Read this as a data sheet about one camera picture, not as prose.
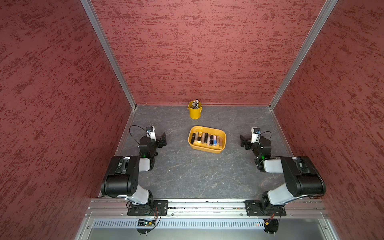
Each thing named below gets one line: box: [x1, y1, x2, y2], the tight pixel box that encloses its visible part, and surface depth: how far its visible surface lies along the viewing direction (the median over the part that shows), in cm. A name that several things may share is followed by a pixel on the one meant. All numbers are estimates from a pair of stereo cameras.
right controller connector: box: [262, 218, 279, 236], surface depth 72 cm
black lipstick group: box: [209, 135, 214, 146], surface depth 101 cm
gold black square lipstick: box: [197, 131, 202, 143], surface depth 102 cm
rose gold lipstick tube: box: [219, 136, 223, 149], surface depth 99 cm
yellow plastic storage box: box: [187, 125, 227, 154], surface depth 99 cm
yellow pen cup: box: [187, 100, 203, 120], surface depth 109 cm
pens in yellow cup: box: [191, 98, 199, 109], surface depth 102 cm
